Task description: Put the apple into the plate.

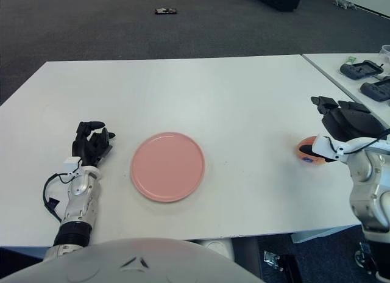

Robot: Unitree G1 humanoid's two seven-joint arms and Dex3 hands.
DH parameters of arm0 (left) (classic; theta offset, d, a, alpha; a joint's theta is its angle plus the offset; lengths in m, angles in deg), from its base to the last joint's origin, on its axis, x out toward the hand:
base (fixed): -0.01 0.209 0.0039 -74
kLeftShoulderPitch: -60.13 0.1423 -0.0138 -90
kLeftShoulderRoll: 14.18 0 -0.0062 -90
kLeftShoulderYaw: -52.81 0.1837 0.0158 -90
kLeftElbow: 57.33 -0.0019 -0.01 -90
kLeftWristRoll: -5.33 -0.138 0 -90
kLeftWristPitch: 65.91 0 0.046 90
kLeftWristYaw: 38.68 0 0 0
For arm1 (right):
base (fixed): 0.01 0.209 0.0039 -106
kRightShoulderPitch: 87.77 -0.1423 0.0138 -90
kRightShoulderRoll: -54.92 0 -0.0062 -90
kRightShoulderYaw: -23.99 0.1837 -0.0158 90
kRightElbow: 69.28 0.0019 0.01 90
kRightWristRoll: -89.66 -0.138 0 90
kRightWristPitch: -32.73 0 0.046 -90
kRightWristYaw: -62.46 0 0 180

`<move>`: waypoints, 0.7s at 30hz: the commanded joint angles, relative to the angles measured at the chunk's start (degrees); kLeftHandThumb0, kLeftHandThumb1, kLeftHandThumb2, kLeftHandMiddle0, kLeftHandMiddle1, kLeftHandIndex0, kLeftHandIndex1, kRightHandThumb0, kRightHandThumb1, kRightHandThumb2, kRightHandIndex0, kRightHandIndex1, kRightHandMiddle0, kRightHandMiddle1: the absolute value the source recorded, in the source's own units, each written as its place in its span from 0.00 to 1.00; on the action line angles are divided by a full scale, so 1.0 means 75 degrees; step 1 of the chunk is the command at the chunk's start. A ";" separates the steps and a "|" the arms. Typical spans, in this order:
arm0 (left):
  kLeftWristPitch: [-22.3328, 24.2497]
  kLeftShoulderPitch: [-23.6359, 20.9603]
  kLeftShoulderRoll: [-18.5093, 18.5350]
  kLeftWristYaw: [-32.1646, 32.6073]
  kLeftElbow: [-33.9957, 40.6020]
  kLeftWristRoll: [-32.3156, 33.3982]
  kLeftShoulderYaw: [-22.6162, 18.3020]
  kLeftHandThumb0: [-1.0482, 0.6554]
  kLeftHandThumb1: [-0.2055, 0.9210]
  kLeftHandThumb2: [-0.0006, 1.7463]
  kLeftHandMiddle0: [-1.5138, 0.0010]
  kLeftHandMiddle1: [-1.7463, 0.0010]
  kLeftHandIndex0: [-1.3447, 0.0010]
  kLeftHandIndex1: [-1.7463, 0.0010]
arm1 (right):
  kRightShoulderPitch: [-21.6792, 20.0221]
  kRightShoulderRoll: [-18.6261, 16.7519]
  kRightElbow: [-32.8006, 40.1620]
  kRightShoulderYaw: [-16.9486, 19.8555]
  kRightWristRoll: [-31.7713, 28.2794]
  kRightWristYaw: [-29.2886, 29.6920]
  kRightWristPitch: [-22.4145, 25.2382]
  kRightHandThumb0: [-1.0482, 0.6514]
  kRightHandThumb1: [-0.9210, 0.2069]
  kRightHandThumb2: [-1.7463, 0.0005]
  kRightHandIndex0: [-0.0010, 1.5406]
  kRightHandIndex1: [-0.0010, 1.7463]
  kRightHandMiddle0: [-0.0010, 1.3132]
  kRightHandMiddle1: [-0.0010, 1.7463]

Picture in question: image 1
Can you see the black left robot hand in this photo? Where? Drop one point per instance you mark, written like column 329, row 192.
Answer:
column 86, row 147

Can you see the metal bracket on black base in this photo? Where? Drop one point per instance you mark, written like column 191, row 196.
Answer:
column 286, row 267

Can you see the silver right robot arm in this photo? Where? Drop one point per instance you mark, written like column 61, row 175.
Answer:
column 370, row 185

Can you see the black stand with caster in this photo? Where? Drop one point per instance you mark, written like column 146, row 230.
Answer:
column 361, row 258

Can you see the dark grey handheld controller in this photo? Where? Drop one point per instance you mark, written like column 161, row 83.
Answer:
column 355, row 71
column 376, row 90

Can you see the small dark flat floor item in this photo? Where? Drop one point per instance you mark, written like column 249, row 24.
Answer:
column 166, row 11

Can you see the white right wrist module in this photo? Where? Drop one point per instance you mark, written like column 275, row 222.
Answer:
column 321, row 147

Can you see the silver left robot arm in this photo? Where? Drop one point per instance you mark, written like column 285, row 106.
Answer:
column 79, row 191

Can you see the pink round plate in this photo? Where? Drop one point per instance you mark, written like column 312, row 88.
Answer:
column 167, row 167

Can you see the small green packet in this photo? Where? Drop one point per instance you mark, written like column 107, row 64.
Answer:
column 351, row 59

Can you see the clear plastic container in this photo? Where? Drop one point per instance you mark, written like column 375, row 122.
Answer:
column 386, row 52

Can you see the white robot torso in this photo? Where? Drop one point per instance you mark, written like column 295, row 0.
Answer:
column 137, row 264

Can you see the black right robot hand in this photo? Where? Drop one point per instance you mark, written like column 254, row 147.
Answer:
column 350, row 124

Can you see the white table frame beam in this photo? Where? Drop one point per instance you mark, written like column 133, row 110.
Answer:
column 323, row 234

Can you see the small grey robot dog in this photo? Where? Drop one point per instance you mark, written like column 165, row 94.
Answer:
column 343, row 3

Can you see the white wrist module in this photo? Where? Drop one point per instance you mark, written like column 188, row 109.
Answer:
column 71, row 164
column 321, row 147

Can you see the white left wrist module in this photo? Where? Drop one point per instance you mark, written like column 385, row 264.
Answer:
column 71, row 164

